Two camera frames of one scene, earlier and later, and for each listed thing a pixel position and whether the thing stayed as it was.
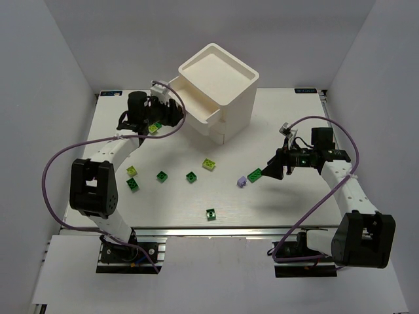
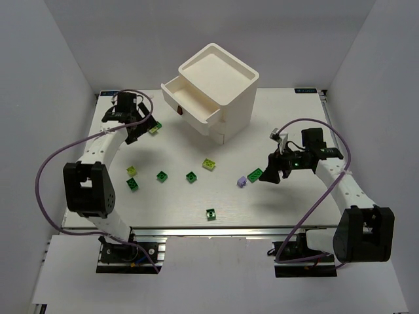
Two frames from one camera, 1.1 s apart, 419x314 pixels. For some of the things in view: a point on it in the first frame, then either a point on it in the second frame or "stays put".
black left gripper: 166,111 → 138,125
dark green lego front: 211,214 stays put
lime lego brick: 209,164 stays put
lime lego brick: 131,171 stays put
